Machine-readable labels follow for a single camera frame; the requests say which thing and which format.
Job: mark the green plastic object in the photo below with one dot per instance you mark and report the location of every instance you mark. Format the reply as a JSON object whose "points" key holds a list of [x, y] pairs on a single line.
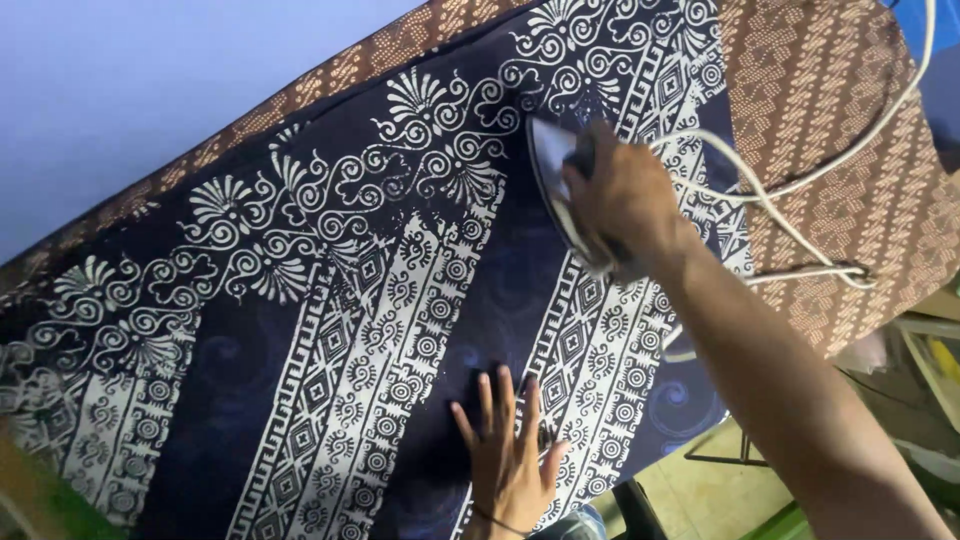
{"points": [[780, 523]]}

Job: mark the navy white batik cloth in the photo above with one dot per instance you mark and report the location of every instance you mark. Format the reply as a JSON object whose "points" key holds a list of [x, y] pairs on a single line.
{"points": [[330, 300]]}

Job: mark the person's right fingers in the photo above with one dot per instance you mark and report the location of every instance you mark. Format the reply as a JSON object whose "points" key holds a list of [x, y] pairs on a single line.
{"points": [[581, 169]]}

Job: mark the person's left hand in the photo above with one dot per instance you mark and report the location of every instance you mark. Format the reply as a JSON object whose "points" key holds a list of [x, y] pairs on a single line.
{"points": [[510, 472]]}

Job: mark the black ironing board legs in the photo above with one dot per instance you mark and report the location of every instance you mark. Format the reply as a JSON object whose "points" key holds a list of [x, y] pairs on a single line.
{"points": [[645, 510]]}

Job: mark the cluttered shelf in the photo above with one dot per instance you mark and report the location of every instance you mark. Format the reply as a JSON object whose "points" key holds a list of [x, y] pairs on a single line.
{"points": [[911, 390]]}

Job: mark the silver clothes iron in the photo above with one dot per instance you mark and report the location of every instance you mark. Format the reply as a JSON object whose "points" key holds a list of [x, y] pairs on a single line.
{"points": [[559, 187]]}

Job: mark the blue object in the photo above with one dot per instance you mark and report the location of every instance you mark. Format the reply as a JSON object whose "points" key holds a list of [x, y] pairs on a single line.
{"points": [[926, 22]]}

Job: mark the person's right hand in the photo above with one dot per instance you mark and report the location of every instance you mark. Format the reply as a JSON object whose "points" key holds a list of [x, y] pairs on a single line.
{"points": [[637, 202]]}

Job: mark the thin black wrist band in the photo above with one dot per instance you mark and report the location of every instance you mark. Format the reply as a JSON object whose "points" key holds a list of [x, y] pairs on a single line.
{"points": [[501, 523]]}

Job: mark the blurred green object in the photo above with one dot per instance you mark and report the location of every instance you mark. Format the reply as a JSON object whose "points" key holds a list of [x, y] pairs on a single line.
{"points": [[52, 502]]}

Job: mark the brown patterned ironing board cover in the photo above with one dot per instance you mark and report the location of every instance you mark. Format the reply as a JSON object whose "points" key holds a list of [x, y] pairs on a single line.
{"points": [[825, 150]]}

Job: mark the person's blue jeans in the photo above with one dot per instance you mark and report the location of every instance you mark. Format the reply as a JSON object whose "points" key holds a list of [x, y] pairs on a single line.
{"points": [[574, 523]]}

